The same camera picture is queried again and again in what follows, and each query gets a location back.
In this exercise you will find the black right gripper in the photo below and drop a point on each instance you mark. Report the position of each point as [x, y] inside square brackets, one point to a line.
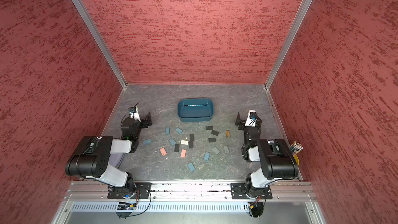
[242, 123]

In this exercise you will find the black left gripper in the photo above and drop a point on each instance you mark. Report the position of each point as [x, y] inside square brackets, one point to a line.
[144, 121]

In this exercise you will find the pink eraser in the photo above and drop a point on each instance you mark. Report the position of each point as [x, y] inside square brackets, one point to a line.
[163, 151]
[183, 153]

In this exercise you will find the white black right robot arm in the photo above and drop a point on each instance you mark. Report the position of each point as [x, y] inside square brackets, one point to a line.
[274, 156]

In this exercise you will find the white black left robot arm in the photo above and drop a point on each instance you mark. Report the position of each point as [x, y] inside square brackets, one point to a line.
[90, 160]

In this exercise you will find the black eraser tilted right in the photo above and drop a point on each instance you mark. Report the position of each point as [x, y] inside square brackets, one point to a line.
[213, 132]

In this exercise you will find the blue eraser tilted top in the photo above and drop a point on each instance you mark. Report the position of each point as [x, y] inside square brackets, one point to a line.
[179, 130]

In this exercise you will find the blue eraser centre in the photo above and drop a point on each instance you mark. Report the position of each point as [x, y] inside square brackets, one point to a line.
[172, 141]

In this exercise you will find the black eraser left centre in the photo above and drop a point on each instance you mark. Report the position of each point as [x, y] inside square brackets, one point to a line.
[176, 148]

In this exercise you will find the teal plastic storage box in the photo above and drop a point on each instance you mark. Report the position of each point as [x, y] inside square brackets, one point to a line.
[195, 110]

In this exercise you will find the white eraser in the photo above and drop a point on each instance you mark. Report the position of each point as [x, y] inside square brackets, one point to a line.
[184, 142]

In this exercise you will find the blue eraser front right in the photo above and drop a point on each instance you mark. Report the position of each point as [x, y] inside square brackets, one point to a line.
[206, 156]

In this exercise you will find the black eraser upper centre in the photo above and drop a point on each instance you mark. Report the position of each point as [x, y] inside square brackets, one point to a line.
[192, 137]

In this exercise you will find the black eraser lower centre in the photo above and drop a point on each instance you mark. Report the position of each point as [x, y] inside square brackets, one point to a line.
[191, 144]

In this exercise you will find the yellow pencil cup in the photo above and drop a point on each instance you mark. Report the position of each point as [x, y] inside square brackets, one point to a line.
[296, 158]

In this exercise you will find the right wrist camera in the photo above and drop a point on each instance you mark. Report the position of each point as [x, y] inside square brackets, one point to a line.
[257, 120]

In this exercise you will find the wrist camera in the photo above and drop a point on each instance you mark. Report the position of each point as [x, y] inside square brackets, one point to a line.
[257, 120]
[133, 112]

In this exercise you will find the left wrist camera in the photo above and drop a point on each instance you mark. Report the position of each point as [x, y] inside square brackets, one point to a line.
[133, 112]

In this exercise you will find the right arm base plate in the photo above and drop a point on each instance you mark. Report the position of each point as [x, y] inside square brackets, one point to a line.
[239, 190]

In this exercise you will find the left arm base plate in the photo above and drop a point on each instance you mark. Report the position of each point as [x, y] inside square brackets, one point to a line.
[141, 190]

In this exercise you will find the aluminium front rail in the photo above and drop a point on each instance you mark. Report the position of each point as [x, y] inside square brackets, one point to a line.
[196, 191]

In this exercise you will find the left corner aluminium post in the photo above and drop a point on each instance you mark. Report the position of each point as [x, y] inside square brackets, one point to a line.
[82, 10]

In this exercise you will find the corner aluminium post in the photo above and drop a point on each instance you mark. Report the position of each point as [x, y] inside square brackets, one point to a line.
[298, 19]
[82, 10]

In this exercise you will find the right corner aluminium post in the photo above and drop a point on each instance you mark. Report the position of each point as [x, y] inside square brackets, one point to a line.
[298, 19]

